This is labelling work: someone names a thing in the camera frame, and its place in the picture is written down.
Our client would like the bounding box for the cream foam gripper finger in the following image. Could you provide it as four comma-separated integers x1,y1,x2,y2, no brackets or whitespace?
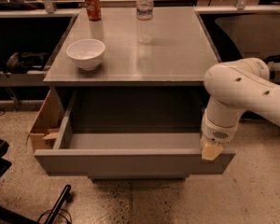
201,136,223,161

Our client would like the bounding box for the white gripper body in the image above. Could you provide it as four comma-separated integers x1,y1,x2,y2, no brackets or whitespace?
201,116,238,143

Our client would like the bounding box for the grey top drawer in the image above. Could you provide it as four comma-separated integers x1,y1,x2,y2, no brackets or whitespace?
35,87,235,176

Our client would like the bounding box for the grey drawer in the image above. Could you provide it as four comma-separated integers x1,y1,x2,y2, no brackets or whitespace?
35,87,235,176
88,175,189,182

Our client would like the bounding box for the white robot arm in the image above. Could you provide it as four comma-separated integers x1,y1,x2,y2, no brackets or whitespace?
201,58,280,161

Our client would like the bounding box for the grey drawer cabinet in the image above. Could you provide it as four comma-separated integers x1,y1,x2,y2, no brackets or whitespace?
42,5,222,183

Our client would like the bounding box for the grey bottom drawer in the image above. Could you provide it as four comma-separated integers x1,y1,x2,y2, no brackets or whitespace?
88,175,189,182

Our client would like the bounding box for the clear plastic water bottle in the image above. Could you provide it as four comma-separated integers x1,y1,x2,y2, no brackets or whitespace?
136,0,154,44

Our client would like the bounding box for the white ceramic bowl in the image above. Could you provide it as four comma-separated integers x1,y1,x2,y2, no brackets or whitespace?
66,38,105,70

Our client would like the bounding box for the cardboard box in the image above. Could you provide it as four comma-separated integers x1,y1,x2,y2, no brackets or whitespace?
29,91,64,152

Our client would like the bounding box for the orange soda can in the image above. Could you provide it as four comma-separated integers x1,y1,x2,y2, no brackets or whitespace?
84,0,102,21

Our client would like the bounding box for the black equipment on shelf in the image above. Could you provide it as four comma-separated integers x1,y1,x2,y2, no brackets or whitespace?
0,52,49,76

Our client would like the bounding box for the black chair base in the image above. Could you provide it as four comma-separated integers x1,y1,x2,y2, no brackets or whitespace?
0,139,73,224

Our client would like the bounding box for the black cable on floor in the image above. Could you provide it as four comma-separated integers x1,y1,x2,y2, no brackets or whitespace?
36,207,73,224

